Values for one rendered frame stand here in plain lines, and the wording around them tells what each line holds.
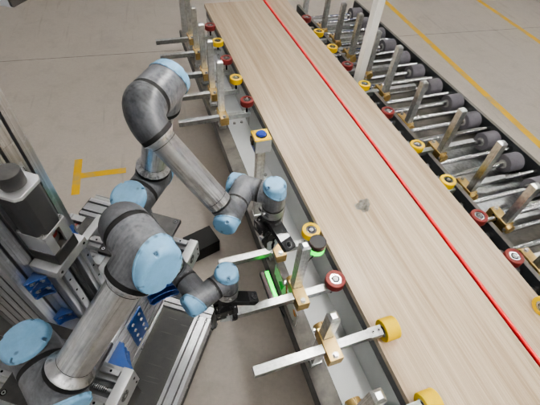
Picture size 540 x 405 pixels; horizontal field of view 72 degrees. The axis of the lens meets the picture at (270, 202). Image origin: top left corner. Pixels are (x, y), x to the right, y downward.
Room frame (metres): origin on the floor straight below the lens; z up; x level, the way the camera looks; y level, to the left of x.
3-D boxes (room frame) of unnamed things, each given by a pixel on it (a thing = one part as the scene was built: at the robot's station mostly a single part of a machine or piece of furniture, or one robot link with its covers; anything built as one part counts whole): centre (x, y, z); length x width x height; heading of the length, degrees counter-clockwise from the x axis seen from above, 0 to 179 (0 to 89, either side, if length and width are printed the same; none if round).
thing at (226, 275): (0.59, 0.12, 1.12); 0.09 x 0.08 x 0.11; 137
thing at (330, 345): (0.49, -0.24, 0.95); 0.14 x 0.06 x 0.05; 23
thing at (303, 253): (0.74, -0.13, 0.91); 0.04 x 0.04 x 0.48; 23
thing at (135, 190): (0.80, 0.47, 1.21); 0.13 x 0.12 x 0.14; 166
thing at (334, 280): (0.76, -0.29, 0.85); 0.08 x 0.08 x 0.11
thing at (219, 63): (1.89, 0.35, 0.91); 0.04 x 0.04 x 0.48; 23
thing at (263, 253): (0.92, -0.01, 0.81); 0.44 x 0.03 x 0.04; 113
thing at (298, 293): (0.72, -0.15, 0.85); 0.14 x 0.06 x 0.05; 23
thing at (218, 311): (0.59, 0.12, 0.96); 0.09 x 0.08 x 0.12; 113
